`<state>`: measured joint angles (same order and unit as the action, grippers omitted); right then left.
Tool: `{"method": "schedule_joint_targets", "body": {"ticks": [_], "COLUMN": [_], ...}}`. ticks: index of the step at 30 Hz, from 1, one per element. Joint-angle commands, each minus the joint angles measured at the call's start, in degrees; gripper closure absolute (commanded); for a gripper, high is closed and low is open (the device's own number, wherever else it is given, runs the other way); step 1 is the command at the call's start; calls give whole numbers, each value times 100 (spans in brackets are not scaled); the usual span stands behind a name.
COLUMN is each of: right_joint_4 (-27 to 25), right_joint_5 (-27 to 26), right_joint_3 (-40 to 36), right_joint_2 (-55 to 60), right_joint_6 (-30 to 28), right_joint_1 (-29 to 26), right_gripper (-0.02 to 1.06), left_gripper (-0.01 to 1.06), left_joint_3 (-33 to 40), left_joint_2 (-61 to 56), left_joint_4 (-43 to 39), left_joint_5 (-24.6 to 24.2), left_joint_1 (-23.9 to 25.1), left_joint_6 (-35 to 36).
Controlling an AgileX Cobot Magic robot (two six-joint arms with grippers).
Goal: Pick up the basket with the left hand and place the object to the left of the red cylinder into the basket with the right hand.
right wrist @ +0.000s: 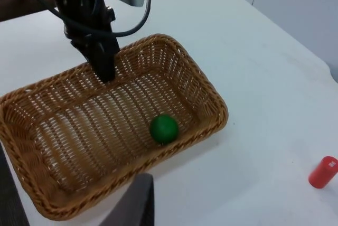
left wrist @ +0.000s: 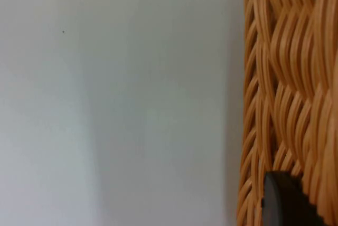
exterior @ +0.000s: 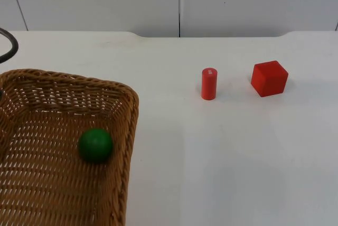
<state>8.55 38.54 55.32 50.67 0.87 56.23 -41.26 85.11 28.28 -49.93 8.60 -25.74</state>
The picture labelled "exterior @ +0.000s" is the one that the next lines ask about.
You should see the green ball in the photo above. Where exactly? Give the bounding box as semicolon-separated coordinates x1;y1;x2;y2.
78;128;114;164

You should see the pale brown wicker basket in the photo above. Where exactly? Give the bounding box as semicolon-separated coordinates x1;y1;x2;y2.
0;69;140;226

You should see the red cylinder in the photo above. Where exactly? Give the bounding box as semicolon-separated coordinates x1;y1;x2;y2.
201;67;218;101

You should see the red cube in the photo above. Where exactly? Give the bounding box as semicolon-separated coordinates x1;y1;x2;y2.
250;60;289;98

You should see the black cable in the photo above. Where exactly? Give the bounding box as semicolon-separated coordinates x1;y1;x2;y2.
0;28;19;64

